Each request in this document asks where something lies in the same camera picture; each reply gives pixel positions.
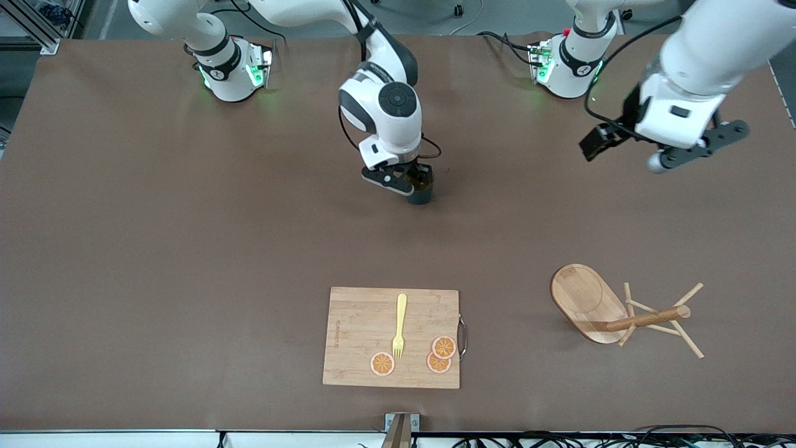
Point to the metal camera pole bracket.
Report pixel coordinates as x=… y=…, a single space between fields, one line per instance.
x=402 y=429

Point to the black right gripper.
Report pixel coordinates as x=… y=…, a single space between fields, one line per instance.
x=415 y=172

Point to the yellow plastic fork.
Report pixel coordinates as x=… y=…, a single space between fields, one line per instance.
x=400 y=317

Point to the dark teal cup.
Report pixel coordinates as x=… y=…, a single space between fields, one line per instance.
x=423 y=194

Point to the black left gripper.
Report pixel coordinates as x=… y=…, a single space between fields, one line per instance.
x=629 y=119

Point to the silver base connector block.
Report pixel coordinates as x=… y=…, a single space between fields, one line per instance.
x=540 y=62
x=260 y=65

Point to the orange slice toy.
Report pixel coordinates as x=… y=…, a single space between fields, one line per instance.
x=382 y=364
x=444 y=347
x=437 y=364

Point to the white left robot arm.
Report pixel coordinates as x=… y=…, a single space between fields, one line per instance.
x=703 y=56

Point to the aluminium frame profile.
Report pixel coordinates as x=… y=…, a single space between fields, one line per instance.
x=37 y=31

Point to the wooden mug tree rack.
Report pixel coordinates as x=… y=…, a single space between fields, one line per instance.
x=584 y=302

